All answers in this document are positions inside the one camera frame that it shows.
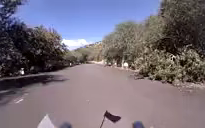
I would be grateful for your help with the wooded hill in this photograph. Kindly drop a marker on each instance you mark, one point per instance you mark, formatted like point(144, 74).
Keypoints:
point(90, 50)

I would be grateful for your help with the white marker stone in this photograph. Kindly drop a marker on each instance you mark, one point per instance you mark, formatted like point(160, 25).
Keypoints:
point(125, 64)
point(22, 71)

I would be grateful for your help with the grey asphalt road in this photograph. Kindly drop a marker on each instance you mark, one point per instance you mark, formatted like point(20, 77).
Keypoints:
point(100, 93)

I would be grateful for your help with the robot's own part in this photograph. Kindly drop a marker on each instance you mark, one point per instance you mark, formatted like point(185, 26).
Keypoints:
point(138, 124)
point(66, 125)

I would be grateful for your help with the row of trees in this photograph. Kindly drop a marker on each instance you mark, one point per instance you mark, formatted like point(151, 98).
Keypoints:
point(23, 50)
point(176, 40)

